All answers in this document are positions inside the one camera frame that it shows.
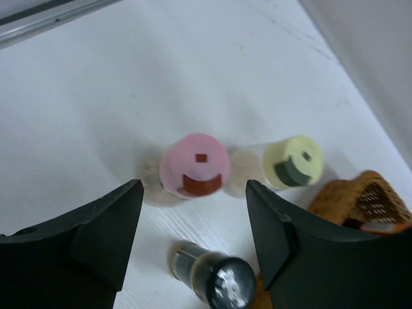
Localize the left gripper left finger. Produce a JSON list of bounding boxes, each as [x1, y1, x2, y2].
[[1, 180, 144, 308]]

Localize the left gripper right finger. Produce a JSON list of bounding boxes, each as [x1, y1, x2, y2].
[[246, 180, 411, 308]]

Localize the black lid spice jar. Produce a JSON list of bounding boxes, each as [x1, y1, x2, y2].
[[167, 241, 256, 309]]

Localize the yellow lid spice jar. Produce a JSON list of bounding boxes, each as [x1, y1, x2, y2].
[[225, 135, 324, 198]]

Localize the pink lid spice jar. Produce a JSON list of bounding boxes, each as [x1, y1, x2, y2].
[[138, 133, 230, 207]]

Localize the brown wicker divided basket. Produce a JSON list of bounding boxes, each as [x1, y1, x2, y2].
[[308, 171, 411, 226]]

